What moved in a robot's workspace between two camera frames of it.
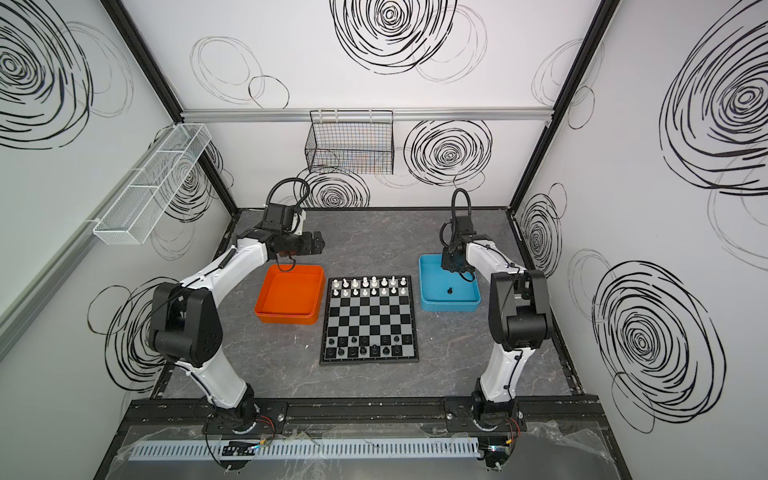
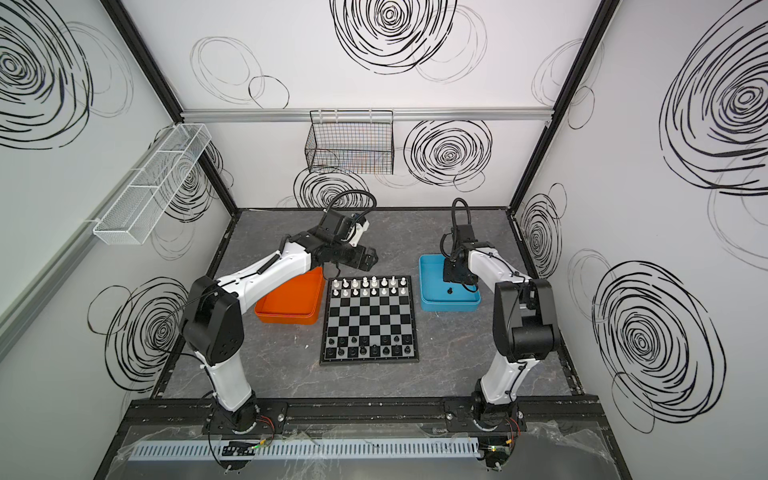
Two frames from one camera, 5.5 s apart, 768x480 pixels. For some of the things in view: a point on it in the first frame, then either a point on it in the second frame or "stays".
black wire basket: [351, 142] stays
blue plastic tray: [442, 290] stays
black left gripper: [312, 243] to [363, 258]
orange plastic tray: [293, 297] stays
